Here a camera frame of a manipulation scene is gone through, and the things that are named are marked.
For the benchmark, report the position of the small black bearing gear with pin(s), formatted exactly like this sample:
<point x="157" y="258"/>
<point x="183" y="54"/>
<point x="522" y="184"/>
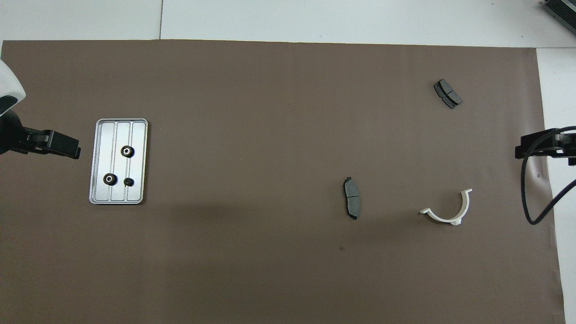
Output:
<point x="129" y="182"/>

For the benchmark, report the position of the long grey brake pad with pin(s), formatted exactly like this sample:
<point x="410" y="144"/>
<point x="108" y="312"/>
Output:
<point x="353" y="198"/>

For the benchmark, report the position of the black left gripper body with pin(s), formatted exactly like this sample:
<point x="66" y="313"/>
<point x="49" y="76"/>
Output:
<point x="18" y="139"/>

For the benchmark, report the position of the white curved plastic bracket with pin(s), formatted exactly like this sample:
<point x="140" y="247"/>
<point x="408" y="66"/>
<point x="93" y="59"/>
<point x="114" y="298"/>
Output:
<point x="450" y="219"/>

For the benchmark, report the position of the short dark brake pad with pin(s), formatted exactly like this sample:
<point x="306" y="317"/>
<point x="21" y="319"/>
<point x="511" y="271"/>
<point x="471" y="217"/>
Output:
<point x="447" y="92"/>

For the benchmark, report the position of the silver metal tray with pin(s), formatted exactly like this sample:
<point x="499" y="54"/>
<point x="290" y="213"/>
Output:
<point x="101" y="157"/>

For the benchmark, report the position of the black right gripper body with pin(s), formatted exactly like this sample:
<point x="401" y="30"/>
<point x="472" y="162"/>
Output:
<point x="569" y="144"/>

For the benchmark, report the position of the brown table mat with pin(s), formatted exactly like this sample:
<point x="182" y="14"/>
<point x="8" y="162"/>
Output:
<point x="270" y="112"/>

